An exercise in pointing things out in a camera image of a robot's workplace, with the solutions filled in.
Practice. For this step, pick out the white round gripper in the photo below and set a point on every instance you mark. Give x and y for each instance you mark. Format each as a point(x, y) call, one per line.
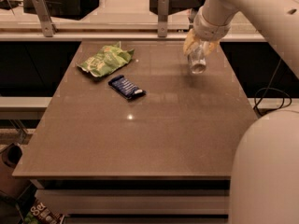
point(209, 28)

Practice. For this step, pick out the silver redbull can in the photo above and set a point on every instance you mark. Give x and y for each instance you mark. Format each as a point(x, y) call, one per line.
point(197, 59)

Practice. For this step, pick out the dark blue snack packet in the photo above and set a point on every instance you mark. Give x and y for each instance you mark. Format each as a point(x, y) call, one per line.
point(125, 87)

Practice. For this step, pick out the green chip bag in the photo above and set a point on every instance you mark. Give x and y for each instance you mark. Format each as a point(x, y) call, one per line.
point(107, 60)

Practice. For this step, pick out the grey drawer cabinet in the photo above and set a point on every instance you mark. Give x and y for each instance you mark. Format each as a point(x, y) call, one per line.
point(139, 198)

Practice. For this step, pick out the brown bin with hole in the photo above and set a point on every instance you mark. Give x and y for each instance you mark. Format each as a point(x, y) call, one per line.
point(10, 185)

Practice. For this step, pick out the printed snack box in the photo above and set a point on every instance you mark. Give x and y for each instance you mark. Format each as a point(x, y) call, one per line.
point(40, 214)

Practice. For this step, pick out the middle metal rail bracket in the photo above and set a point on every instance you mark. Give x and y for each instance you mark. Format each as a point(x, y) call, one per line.
point(163, 7)

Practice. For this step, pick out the metal rail bracket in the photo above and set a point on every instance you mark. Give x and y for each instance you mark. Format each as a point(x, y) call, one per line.
point(47, 26)
point(163, 7)

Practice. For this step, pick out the left metal rail bracket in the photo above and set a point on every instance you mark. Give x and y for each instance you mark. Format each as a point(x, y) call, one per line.
point(47, 26)

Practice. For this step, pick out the glass barrier rail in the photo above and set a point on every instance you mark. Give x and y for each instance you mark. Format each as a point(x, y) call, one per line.
point(31, 34)

